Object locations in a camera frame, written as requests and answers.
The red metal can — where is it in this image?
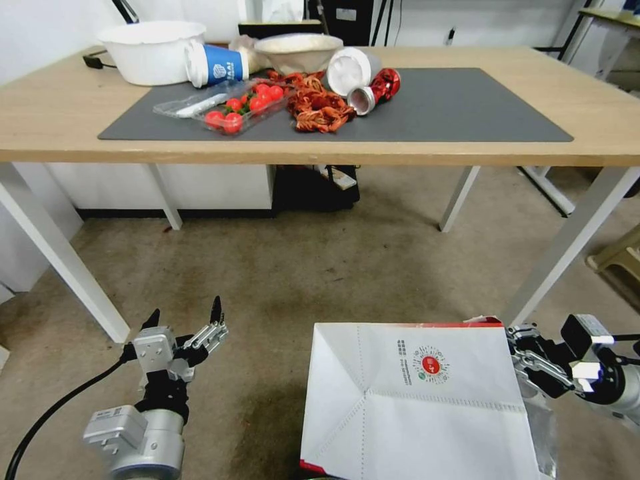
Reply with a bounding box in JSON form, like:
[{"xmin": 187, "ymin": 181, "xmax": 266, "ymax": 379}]
[{"xmin": 347, "ymin": 67, "xmax": 401, "ymax": 117}]

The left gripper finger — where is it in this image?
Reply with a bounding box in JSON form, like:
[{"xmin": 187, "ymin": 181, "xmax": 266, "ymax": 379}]
[
  {"xmin": 181, "ymin": 295, "xmax": 230, "ymax": 353},
  {"xmin": 137, "ymin": 308, "xmax": 162, "ymax": 333}
]

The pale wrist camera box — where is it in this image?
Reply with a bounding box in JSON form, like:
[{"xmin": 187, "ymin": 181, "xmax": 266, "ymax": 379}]
[{"xmin": 131, "ymin": 327, "xmax": 177, "ymax": 375}]

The wooden table with white legs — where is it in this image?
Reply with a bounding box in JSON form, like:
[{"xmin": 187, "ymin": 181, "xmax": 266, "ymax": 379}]
[{"xmin": 0, "ymin": 45, "xmax": 640, "ymax": 344}]

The white metal frame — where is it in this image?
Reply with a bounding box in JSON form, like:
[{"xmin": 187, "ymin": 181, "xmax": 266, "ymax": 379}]
[{"xmin": 519, "ymin": 165, "xmax": 577, "ymax": 218}]

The grey table mat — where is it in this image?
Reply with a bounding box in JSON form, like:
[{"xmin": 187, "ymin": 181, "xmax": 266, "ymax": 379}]
[{"xmin": 97, "ymin": 67, "xmax": 574, "ymax": 143}]

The background side table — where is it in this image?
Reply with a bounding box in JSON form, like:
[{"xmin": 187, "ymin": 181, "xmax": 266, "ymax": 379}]
[{"xmin": 555, "ymin": 7, "xmax": 640, "ymax": 93}]

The white paper delivery bag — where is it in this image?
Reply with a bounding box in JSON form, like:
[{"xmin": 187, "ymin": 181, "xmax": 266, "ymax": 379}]
[{"xmin": 299, "ymin": 315, "xmax": 557, "ymax": 480}]

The beige plastic stool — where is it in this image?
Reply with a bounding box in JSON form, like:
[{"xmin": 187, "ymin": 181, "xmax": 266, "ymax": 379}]
[{"xmin": 587, "ymin": 223, "xmax": 640, "ymax": 303}]

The black box under table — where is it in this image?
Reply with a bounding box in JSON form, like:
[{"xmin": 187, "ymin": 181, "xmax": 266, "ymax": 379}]
[{"xmin": 273, "ymin": 163, "xmax": 361, "ymax": 215}]

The wrapped plastic cutlery packet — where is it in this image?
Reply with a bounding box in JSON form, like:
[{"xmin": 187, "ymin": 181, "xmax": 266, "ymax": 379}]
[{"xmin": 173, "ymin": 93, "xmax": 227, "ymax": 119}]

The black power adapter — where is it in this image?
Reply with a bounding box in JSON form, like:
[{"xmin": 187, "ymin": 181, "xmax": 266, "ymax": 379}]
[{"xmin": 82, "ymin": 49, "xmax": 120, "ymax": 70}]

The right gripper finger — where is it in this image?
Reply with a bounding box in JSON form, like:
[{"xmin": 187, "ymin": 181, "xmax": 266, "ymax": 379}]
[
  {"xmin": 509, "ymin": 345, "xmax": 575, "ymax": 393},
  {"xmin": 505, "ymin": 323, "xmax": 545, "ymax": 349}
]

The blue paper cup white lid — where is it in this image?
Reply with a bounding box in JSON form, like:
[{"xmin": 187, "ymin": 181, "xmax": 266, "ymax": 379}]
[{"xmin": 184, "ymin": 39, "xmax": 250, "ymax": 89}]

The white cabinet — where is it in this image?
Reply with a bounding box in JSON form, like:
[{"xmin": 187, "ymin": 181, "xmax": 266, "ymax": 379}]
[{"xmin": 45, "ymin": 162, "xmax": 277, "ymax": 219}]

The grey cup with white lid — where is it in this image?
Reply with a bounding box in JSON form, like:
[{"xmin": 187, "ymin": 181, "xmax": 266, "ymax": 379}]
[{"xmin": 325, "ymin": 47, "xmax": 384, "ymax": 97}]

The large white bowl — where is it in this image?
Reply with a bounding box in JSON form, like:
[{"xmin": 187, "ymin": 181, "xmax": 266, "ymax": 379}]
[{"xmin": 97, "ymin": 21, "xmax": 207, "ymax": 87}]

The black appliance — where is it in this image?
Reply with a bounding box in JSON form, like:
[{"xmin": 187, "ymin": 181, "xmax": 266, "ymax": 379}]
[{"xmin": 319, "ymin": 0, "xmax": 385, "ymax": 47}]

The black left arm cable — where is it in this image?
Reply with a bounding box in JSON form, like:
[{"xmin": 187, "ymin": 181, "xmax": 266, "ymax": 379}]
[{"xmin": 2, "ymin": 349, "xmax": 139, "ymax": 480}]

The red crayfish pile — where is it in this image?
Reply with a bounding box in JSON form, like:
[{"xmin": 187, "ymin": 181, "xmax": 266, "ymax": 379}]
[{"xmin": 265, "ymin": 69, "xmax": 359, "ymax": 135}]

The kraft paper bowl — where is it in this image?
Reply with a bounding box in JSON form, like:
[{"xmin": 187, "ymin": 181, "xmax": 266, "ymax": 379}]
[{"xmin": 253, "ymin": 33, "xmax": 345, "ymax": 77}]

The clear plastic tray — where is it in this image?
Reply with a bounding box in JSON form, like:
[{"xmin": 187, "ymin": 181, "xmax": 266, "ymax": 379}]
[{"xmin": 152, "ymin": 79, "xmax": 297, "ymax": 137}]

